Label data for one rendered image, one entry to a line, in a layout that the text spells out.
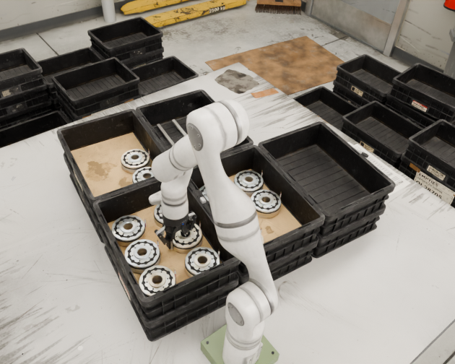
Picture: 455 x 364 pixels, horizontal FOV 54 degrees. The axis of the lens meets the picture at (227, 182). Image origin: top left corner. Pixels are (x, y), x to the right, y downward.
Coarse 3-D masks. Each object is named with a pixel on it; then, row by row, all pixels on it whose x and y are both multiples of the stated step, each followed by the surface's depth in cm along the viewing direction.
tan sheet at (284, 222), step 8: (232, 176) 160; (264, 184) 157; (280, 208) 150; (280, 216) 147; (288, 216) 147; (264, 224) 144; (272, 224) 144; (280, 224) 145; (288, 224) 145; (296, 224) 145; (264, 232) 142; (272, 232) 142; (280, 232) 142; (264, 240) 139
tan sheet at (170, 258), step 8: (152, 208) 147; (144, 216) 145; (152, 216) 145; (112, 224) 142; (152, 224) 142; (152, 232) 140; (152, 240) 138; (160, 240) 138; (160, 248) 136; (168, 248) 136; (160, 256) 133; (168, 256) 134; (176, 256) 134; (184, 256) 134; (160, 264) 131; (168, 264) 132; (176, 264) 132; (184, 264) 132; (176, 272) 130; (184, 272) 130; (136, 280) 127; (176, 280) 128
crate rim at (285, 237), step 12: (228, 156) 152; (264, 156) 153; (276, 168) 149; (288, 180) 145; (300, 192) 141; (312, 204) 138; (324, 216) 134; (300, 228) 131; (312, 228) 133; (276, 240) 127; (288, 240) 130
